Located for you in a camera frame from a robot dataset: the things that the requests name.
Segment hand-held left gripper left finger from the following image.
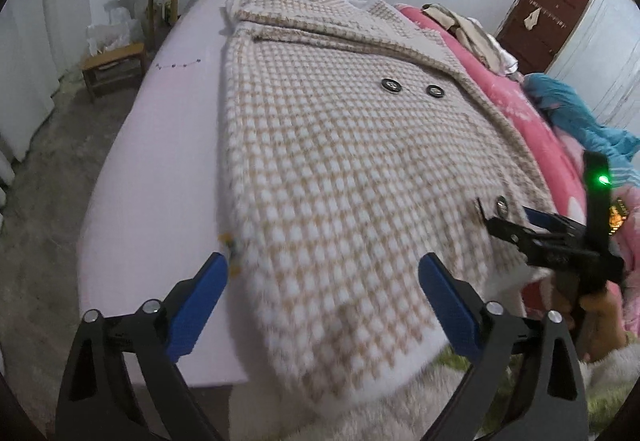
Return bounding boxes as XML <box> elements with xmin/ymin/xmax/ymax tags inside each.
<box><xmin>55</xmin><ymin>252</ymin><xmax>230</xmax><ymax>441</ymax></box>

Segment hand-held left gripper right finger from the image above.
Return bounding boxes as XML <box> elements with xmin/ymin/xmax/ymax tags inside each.
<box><xmin>418</xmin><ymin>252</ymin><xmax>591</xmax><ymax>441</ymax></box>

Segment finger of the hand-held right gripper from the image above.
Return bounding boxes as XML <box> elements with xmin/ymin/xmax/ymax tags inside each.
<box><xmin>476</xmin><ymin>198</ymin><xmax>539</xmax><ymax>255</ymax></box>
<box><xmin>522</xmin><ymin>206</ymin><xmax>587</xmax><ymax>240</ymax></box>

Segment beige white houndstooth coat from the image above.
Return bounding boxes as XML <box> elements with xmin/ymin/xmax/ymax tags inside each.
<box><xmin>217</xmin><ymin>0</ymin><xmax>556</xmax><ymax>409</ymax></box>

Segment pile of beige clothes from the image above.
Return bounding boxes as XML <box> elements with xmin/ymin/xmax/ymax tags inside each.
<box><xmin>422</xmin><ymin>3</ymin><xmax>523</xmax><ymax>76</ymax></box>

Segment person's right hand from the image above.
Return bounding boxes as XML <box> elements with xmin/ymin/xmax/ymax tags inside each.
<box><xmin>574</xmin><ymin>292</ymin><xmax>629</xmax><ymax>364</ymax></box>

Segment pink floral blanket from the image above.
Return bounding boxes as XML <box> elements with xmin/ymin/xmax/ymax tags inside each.
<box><xmin>395</xmin><ymin>3</ymin><xmax>640</xmax><ymax>337</ymax></box>

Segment teal garment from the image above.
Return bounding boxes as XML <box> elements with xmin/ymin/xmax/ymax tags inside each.
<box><xmin>522</xmin><ymin>73</ymin><xmax>640</xmax><ymax>182</ymax></box>

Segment pale pink bed sheet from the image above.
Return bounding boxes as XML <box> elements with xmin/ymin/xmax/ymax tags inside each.
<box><xmin>77</xmin><ymin>0</ymin><xmax>386</xmax><ymax>389</ymax></box>

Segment brown wooden door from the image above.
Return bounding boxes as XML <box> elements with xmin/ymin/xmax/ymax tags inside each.
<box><xmin>496</xmin><ymin>0</ymin><xmax>593</xmax><ymax>76</ymax></box>

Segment small wooden stool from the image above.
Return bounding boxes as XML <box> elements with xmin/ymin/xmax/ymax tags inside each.
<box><xmin>80</xmin><ymin>42</ymin><xmax>148</xmax><ymax>102</ymax></box>

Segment white curtain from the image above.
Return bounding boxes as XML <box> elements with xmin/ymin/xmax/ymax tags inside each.
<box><xmin>0</xmin><ymin>0</ymin><xmax>96</xmax><ymax>182</ymax></box>

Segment white plastic bags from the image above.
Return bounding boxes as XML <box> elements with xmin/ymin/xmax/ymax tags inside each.
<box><xmin>85</xmin><ymin>1</ymin><xmax>143</xmax><ymax>54</ymax></box>

